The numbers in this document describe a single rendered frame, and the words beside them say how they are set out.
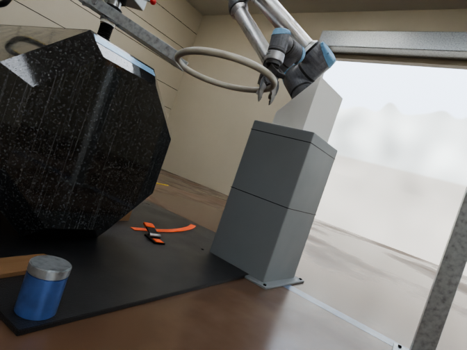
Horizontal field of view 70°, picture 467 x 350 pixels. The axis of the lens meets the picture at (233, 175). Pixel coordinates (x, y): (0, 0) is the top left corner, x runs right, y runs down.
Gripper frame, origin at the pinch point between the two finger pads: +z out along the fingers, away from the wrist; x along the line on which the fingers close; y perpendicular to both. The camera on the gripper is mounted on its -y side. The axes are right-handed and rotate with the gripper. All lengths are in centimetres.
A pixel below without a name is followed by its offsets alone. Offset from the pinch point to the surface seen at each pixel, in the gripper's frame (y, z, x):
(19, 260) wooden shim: -30, 84, 81
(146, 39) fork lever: 14, -11, 60
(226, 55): -23.0, -5.0, 31.5
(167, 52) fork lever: 8, -7, 50
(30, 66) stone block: -20, 23, 94
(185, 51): -9.9, -4.5, 45.2
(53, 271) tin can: -60, 75, 70
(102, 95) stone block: -9, 23, 71
